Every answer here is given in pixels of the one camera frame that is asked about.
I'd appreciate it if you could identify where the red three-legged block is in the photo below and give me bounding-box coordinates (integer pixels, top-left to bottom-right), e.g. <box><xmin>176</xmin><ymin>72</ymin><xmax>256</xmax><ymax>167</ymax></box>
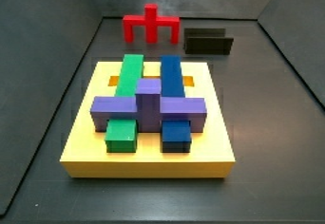
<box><xmin>121</xmin><ymin>4</ymin><xmax>180</xmax><ymax>44</ymax></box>

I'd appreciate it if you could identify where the yellow base board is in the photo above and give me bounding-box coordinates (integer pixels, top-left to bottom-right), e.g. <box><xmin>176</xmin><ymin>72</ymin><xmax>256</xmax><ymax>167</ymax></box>
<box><xmin>60</xmin><ymin>62</ymin><xmax>235</xmax><ymax>178</ymax></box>

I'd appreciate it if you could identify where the purple cross block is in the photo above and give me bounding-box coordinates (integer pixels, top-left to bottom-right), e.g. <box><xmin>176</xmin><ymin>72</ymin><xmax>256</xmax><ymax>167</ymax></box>
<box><xmin>89</xmin><ymin>79</ymin><xmax>207</xmax><ymax>133</ymax></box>

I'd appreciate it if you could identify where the blue long block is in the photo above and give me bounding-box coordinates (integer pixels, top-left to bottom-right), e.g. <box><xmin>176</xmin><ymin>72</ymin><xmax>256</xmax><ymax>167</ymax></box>
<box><xmin>160</xmin><ymin>55</ymin><xmax>191</xmax><ymax>153</ymax></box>

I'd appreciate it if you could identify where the green long block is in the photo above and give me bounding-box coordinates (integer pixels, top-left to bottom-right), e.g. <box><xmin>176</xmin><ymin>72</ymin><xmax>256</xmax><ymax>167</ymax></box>
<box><xmin>105</xmin><ymin>54</ymin><xmax>143</xmax><ymax>153</ymax></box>

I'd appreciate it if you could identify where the black block holder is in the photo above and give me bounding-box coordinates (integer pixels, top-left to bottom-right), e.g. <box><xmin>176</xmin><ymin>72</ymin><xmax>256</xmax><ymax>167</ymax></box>
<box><xmin>184</xmin><ymin>28</ymin><xmax>234</xmax><ymax>55</ymax></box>

